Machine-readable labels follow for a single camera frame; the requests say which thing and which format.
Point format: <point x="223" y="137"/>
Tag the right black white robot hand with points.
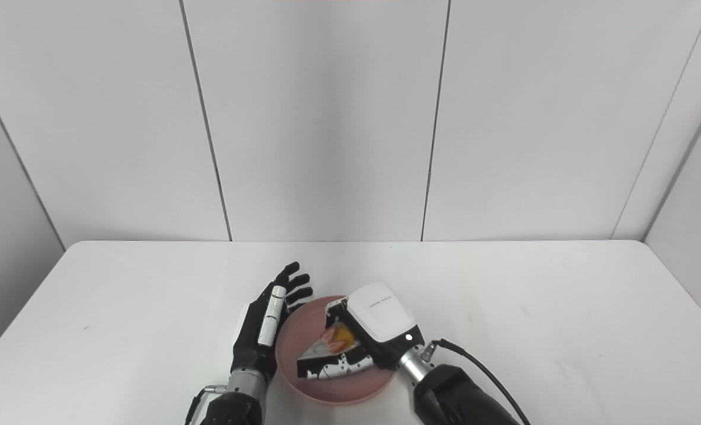
<point x="374" y="327"/>

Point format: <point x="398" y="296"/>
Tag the chocolate cake slice with fruit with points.
<point x="333" y="342"/>

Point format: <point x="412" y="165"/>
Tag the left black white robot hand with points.
<point x="265" y="324"/>

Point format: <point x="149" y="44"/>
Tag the pink round plate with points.
<point x="303" y="342"/>

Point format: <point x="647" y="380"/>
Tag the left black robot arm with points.
<point x="235" y="404"/>

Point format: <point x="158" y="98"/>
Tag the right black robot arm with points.
<point x="451" y="392"/>

